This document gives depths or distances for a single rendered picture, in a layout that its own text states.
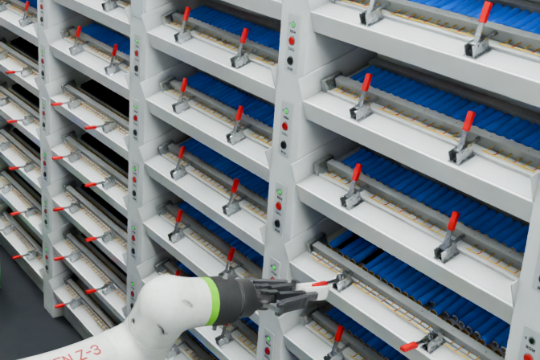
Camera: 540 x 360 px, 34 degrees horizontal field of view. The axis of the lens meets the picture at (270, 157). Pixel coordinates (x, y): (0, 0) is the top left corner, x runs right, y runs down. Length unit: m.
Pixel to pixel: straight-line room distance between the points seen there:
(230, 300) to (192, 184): 0.75
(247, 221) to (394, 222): 0.52
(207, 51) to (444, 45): 0.80
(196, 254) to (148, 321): 0.81
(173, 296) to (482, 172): 0.58
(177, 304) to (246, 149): 0.61
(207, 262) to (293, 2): 0.82
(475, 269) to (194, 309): 0.51
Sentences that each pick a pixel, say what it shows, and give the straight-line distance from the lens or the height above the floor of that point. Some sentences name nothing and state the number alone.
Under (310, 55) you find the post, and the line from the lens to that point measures 1.82.
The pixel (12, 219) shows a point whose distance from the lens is 3.89.
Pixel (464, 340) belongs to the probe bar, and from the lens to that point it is 1.69.
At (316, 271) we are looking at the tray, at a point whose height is 0.88.
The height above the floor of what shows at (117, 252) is 0.50.
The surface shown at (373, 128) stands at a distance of 1.69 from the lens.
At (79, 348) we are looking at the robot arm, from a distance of 1.61.
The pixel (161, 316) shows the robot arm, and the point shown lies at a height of 0.96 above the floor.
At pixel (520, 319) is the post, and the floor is 1.05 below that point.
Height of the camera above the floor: 1.76
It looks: 20 degrees down
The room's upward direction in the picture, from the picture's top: 4 degrees clockwise
